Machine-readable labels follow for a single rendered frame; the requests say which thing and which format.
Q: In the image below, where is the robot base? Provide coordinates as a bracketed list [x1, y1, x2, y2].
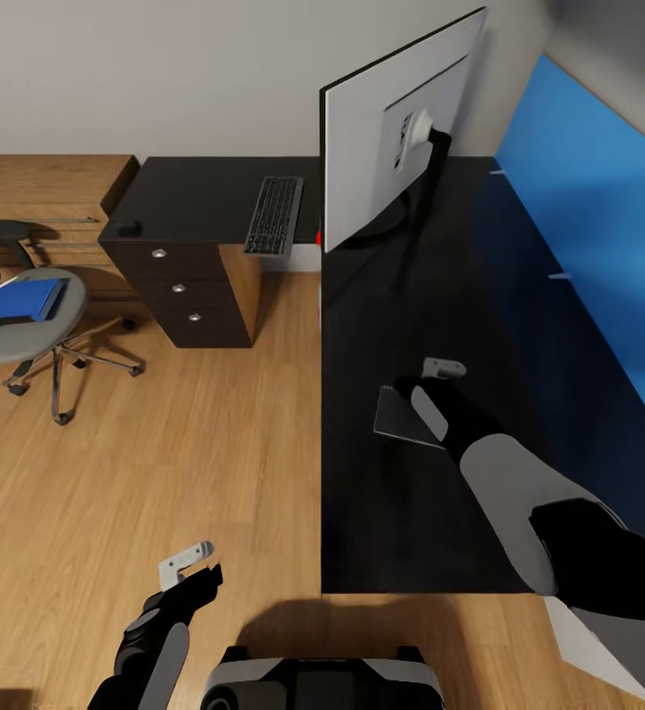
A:
[200, 646, 445, 710]

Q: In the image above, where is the swivel chair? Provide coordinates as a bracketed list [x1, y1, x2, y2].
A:
[0, 220, 142, 425]

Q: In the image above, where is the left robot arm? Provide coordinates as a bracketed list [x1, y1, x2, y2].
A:
[87, 541, 223, 710]

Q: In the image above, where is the folder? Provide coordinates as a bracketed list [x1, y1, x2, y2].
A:
[0, 279, 63, 325]

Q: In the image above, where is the notebook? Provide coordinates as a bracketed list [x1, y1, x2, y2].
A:
[374, 386, 443, 449]

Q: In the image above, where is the monitor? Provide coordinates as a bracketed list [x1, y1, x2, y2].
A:
[319, 7, 489, 253]

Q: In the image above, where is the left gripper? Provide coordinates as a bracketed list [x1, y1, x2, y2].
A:
[144, 564, 223, 619]

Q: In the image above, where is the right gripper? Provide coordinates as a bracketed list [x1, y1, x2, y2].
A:
[394, 375, 427, 399]

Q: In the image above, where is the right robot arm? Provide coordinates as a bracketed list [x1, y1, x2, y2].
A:
[394, 356, 645, 688]

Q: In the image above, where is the keyboard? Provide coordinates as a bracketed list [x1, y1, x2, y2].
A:
[243, 177, 304, 260]

